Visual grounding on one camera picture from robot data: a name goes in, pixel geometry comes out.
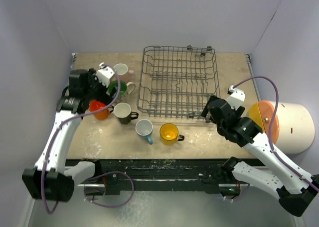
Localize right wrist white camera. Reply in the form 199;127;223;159
226;85;245;110

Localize pink faceted mug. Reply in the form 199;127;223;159
114;63;135;83

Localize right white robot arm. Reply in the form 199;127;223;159
201;95;319;217

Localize orange mug black handle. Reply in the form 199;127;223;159
89;100;114;120

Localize blue mug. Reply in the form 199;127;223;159
135;119;153;145

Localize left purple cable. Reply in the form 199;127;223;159
40;63;135;215

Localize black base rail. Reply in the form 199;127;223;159
64;158;270;197

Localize aluminium frame rail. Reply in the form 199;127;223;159
62;166;295;188

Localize purple cable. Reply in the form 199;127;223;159
219;76;319;203
40;63;135;215

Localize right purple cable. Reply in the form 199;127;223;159
219;76;319;203

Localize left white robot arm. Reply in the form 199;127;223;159
22;66;117;202

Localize cream white mug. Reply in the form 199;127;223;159
110;81;136;104

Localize grey wire dish rack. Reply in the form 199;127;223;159
137;45;220;122

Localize yellow mug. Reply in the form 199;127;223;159
159;123;185;145

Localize white cylinder with orange lid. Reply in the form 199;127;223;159
246;100;315;154

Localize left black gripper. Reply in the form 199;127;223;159
84;69;119;107

